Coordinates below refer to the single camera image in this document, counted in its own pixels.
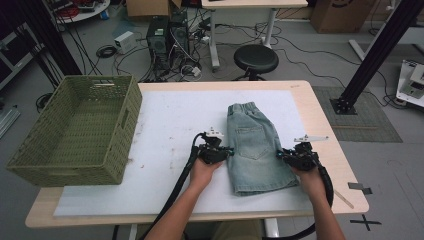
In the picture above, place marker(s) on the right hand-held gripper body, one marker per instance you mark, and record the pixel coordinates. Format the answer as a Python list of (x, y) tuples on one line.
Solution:
[(305, 156)]

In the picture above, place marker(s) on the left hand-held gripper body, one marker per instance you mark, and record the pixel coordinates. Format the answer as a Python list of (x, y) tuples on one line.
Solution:
[(211, 151)]

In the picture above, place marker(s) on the light blue denim shorts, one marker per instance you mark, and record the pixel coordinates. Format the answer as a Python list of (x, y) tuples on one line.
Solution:
[(256, 150)]

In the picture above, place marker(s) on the green woven basket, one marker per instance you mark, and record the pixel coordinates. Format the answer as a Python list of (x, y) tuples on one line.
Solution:
[(83, 133)]

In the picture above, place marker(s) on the person's left hand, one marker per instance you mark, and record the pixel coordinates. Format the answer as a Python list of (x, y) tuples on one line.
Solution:
[(205, 175)]

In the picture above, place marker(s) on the person's right hand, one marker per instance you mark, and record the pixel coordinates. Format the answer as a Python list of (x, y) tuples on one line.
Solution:
[(311, 183)]

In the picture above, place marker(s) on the light wooden table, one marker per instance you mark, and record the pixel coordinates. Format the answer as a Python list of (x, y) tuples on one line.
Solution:
[(326, 133)]

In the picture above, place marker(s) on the thin wooden stick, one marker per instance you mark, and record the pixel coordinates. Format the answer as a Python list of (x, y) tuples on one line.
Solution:
[(344, 199)]

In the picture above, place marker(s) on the white foam mat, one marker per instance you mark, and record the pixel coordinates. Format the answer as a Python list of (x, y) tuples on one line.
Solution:
[(166, 193)]

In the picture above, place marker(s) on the black tape strip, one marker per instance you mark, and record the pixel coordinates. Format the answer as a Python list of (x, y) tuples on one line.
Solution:
[(358, 187)]

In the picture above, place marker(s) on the grey floor mat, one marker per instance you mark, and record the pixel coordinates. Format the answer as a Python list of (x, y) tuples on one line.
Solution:
[(363, 120)]

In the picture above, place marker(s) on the person's khaki trousers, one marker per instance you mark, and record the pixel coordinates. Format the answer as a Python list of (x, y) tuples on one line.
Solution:
[(240, 231)]

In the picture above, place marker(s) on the white power adapter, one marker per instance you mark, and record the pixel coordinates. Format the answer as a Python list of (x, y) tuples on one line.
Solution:
[(196, 71)]

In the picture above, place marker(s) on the black tape cross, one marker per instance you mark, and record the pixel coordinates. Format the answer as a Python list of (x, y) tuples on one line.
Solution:
[(365, 222)]

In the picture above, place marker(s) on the black round stool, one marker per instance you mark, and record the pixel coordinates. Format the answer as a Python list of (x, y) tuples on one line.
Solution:
[(256, 58)]

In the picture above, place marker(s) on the open-sided computer tower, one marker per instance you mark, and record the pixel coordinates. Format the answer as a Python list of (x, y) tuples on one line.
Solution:
[(180, 36)]

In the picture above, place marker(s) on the black computer tower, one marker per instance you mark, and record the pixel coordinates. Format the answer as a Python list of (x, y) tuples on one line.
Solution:
[(157, 40)]

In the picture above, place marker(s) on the white machine housing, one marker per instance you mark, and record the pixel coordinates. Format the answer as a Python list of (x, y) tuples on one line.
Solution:
[(411, 83)]

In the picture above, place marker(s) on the white box device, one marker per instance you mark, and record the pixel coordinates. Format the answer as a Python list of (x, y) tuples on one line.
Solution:
[(125, 41)]

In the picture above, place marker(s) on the large cardboard box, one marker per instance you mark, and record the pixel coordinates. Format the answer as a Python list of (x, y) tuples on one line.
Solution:
[(340, 16)]

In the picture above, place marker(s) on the white-legged wooden desk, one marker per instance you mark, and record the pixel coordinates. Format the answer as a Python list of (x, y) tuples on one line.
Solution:
[(253, 3)]

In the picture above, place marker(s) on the small cardboard box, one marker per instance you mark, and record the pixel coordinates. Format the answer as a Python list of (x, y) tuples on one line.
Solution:
[(146, 8)]

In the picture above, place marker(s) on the round white table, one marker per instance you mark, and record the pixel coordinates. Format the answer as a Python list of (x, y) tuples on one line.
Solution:
[(96, 11)]

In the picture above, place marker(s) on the silver metal rails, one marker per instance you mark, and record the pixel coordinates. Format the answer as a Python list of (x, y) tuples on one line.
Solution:
[(7, 121)]

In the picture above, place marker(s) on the grey metal rack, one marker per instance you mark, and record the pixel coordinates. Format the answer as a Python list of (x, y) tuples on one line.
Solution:
[(16, 56)]

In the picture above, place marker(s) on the black metal frame post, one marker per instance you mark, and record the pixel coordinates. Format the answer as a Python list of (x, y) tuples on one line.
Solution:
[(376, 53), (56, 46)]

